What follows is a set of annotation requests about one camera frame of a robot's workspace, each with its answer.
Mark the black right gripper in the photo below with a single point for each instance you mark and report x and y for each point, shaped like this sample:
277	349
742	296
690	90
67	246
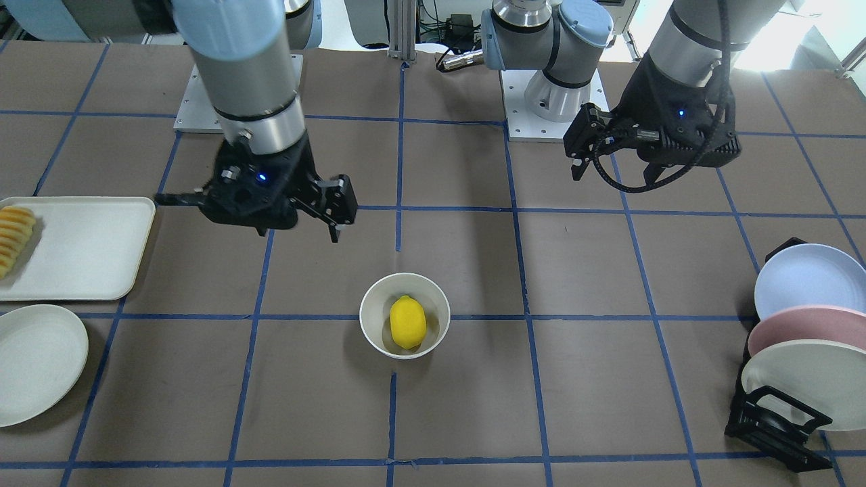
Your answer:
302	169

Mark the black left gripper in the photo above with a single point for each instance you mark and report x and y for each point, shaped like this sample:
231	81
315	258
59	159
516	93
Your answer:
641	95

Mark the white ceramic bowl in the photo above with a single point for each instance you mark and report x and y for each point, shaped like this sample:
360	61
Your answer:
376	319

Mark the yellow lemon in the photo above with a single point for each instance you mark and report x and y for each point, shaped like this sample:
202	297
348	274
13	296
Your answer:
408	323

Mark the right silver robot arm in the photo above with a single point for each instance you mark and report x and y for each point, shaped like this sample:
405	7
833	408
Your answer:
221	30

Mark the light blue plate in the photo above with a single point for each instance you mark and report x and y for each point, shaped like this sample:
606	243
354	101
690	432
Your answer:
809	275

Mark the white rectangular tray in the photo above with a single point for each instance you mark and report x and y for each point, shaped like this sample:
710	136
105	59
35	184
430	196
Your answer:
84	248

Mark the pink plate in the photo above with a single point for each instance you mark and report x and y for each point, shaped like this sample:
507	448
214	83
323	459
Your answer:
809	322

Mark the cream plate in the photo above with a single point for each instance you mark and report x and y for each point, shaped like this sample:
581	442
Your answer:
827	376

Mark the black dish rack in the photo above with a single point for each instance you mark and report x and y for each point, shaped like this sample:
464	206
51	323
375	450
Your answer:
767	431

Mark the sliced yellow fruit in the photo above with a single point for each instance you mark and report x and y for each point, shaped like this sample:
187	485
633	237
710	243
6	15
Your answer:
17	227

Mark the white round plate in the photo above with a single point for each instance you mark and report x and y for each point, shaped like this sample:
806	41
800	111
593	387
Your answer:
44	349

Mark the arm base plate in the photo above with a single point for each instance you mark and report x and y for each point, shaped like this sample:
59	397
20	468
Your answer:
193	108
538	111

